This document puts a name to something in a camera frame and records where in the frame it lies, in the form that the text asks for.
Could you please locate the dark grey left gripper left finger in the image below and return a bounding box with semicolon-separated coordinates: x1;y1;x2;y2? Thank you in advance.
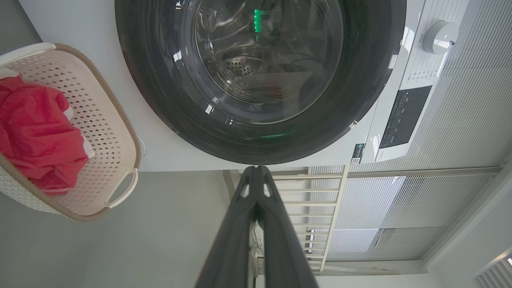
195;166;261;288

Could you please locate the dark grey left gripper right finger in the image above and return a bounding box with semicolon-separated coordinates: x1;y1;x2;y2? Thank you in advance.
258;166;319;288

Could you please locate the round glass washing machine door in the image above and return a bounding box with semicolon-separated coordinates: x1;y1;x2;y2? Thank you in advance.
115;0;408;166

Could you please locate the red garment white trim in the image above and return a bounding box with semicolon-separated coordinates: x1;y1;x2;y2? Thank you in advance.
0;75;90;191

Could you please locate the cream perforated basket brown rim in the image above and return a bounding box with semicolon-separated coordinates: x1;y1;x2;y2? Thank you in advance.
0;42;142;222

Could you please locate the white front-load washing machine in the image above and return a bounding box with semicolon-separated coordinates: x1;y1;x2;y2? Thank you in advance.
18;0;473;173

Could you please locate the white metal railing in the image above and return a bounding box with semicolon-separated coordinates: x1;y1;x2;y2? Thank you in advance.
222;164;503;277

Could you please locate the small QR code sticker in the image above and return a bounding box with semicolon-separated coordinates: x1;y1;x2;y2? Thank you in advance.
350;144;366;165

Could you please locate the black control display panel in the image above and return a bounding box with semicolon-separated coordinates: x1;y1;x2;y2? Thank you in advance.
379;85;433;149

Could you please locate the white round control knob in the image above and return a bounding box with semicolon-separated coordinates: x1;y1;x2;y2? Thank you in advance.
422;20;460;56

